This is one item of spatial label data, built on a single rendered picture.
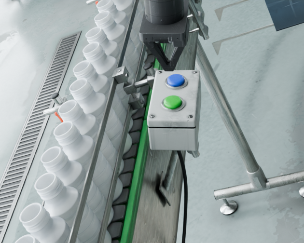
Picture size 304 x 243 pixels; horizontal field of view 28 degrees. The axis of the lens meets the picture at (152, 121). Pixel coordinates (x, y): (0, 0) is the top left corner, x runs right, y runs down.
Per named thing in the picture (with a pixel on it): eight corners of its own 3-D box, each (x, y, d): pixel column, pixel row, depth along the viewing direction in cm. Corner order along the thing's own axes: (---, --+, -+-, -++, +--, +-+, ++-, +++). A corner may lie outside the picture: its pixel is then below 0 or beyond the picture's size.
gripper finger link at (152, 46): (145, 79, 94) (140, 27, 88) (151, 53, 100) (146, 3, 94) (189, 79, 93) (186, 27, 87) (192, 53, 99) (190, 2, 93)
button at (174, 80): (168, 79, 106) (167, 72, 105) (185, 79, 106) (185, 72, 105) (166, 89, 104) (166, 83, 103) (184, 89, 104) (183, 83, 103)
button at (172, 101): (165, 100, 102) (164, 93, 101) (182, 100, 101) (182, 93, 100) (163, 111, 99) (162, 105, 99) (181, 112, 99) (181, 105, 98)
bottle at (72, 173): (113, 230, 100) (62, 163, 91) (81, 238, 102) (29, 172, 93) (117, 203, 105) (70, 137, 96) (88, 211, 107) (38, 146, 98)
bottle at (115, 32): (153, 71, 133) (119, 9, 124) (132, 87, 131) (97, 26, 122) (139, 64, 138) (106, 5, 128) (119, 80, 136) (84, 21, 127)
